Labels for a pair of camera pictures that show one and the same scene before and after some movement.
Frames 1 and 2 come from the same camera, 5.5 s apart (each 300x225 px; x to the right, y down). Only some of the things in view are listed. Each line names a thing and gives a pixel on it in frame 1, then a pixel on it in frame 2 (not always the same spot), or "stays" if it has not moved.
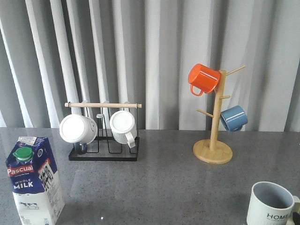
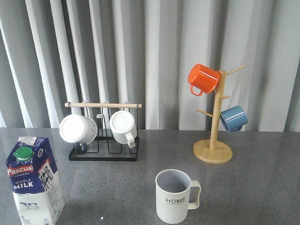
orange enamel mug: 204,78 stays
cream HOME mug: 270,204 → 173,187
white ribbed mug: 123,126 stays
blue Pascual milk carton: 36,188 stays
